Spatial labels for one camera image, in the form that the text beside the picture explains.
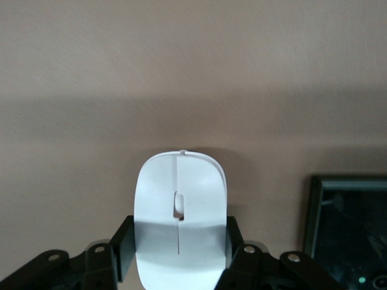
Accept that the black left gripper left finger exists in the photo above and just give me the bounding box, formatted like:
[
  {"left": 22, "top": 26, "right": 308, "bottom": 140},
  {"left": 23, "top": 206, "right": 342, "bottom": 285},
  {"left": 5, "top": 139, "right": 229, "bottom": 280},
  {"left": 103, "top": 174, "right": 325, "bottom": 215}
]
[{"left": 0, "top": 214, "right": 135, "bottom": 290}]

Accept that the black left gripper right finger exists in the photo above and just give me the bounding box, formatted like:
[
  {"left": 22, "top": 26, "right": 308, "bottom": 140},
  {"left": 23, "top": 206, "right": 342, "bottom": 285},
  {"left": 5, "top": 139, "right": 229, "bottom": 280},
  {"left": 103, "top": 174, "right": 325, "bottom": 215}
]
[{"left": 215, "top": 216, "right": 348, "bottom": 290}]

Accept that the white computer mouse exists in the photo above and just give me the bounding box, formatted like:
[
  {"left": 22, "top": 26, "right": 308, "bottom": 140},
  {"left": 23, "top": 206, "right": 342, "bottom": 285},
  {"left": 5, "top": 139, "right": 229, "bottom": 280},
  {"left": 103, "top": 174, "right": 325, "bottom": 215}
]
[{"left": 133, "top": 148, "right": 229, "bottom": 290}]

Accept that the black phone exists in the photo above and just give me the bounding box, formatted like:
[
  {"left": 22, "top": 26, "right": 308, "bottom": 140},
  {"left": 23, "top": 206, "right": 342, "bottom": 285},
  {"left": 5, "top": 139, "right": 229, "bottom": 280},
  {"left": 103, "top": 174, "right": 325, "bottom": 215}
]
[{"left": 302, "top": 173, "right": 387, "bottom": 290}]

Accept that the brown table cover mat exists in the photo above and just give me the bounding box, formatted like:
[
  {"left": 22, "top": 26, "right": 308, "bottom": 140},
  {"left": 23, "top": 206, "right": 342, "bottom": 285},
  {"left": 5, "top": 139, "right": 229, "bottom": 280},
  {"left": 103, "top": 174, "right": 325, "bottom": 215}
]
[{"left": 0, "top": 0, "right": 387, "bottom": 290}]

